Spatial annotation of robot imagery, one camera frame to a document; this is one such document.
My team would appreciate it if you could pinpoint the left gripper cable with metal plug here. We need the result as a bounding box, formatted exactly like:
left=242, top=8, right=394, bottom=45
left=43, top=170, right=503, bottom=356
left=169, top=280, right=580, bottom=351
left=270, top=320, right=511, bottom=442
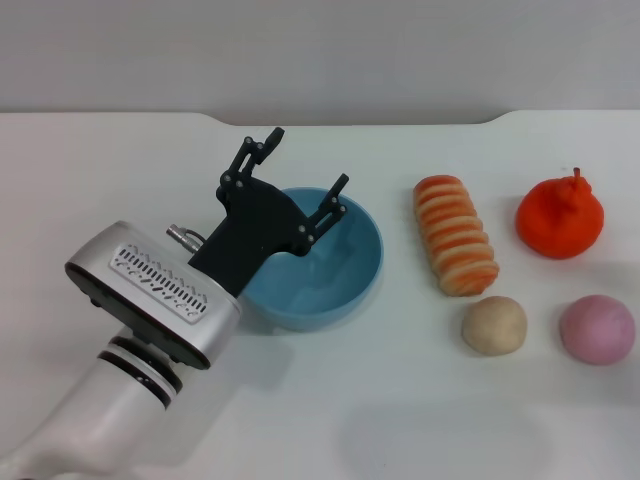
left=166, top=224, right=207, bottom=248

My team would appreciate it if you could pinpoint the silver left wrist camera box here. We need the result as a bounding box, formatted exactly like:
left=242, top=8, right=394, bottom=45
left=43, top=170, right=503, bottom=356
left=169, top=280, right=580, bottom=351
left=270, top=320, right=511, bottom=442
left=64, top=220, right=243, bottom=372

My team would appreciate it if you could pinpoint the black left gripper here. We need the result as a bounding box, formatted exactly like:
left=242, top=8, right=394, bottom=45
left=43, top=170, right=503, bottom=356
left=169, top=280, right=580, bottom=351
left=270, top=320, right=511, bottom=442
left=187, top=127, right=350, bottom=297

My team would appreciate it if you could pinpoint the pink toy ball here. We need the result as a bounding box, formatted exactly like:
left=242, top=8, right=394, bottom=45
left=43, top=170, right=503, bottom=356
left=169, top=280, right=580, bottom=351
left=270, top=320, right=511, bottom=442
left=558, top=294, right=637, bottom=366

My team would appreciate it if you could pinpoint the blue bowl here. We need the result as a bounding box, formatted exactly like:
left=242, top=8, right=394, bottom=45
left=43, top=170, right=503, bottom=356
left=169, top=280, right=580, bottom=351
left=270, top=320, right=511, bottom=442
left=242, top=187, right=385, bottom=332

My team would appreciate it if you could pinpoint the orange striped toy bread roll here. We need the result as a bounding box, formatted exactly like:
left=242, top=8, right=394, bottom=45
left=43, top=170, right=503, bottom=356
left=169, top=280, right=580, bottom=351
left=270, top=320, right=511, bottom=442
left=412, top=174, right=501, bottom=299

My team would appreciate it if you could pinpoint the beige toy ball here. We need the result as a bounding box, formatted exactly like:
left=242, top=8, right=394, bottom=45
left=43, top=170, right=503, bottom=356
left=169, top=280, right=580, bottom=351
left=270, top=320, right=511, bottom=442
left=460, top=295, right=529, bottom=357

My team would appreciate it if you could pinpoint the orange plush toy fruit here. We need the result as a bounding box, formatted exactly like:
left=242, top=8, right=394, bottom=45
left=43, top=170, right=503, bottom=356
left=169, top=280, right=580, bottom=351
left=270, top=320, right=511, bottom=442
left=515, top=167, right=605, bottom=260

